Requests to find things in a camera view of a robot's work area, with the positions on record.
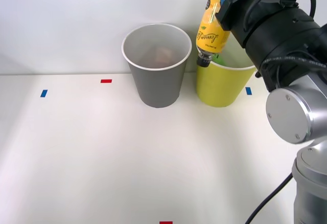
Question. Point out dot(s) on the yellow-green plastic waste bin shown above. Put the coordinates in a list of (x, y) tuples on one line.
[(219, 86)]

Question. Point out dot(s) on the pale pink can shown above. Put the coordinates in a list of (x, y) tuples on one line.
[(162, 55)]

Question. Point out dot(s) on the yellow plastic bottle black cap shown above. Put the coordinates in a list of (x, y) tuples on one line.
[(209, 29)]

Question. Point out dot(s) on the green plastic bottle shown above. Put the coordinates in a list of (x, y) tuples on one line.
[(219, 60)]

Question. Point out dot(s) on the silver-black right robot arm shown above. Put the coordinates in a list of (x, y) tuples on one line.
[(288, 55)]

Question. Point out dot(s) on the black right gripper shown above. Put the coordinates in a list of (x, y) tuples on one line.
[(242, 4)]

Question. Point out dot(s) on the grey plastic waste bin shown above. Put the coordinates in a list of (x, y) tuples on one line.
[(158, 88)]

